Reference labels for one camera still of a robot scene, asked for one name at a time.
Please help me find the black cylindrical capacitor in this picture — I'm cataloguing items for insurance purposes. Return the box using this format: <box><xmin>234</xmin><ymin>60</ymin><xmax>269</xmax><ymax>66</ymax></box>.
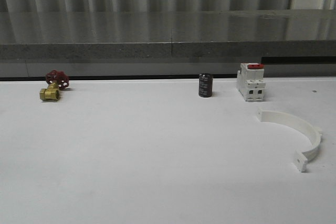
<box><xmin>198</xmin><ymin>73</ymin><xmax>213</xmax><ymax>98</ymax></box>

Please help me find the brass valve red handwheel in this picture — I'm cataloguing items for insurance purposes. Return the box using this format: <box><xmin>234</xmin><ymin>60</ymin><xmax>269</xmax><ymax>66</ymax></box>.
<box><xmin>39</xmin><ymin>70</ymin><xmax>69</xmax><ymax>101</ymax></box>

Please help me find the white circuit breaker red switch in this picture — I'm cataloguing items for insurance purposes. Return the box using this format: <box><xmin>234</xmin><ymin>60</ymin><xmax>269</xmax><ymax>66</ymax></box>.
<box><xmin>236</xmin><ymin>62</ymin><xmax>266</xmax><ymax>102</ymax></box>

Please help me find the white half pipe clamp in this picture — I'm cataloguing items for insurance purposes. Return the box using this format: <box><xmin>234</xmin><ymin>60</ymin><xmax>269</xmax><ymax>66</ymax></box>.
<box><xmin>256</xmin><ymin>109</ymin><xmax>322</xmax><ymax>173</ymax></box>

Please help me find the grey stone ledge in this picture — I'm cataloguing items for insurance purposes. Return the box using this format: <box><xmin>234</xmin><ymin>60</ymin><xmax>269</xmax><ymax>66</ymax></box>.
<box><xmin>1</xmin><ymin>10</ymin><xmax>335</xmax><ymax>63</ymax></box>

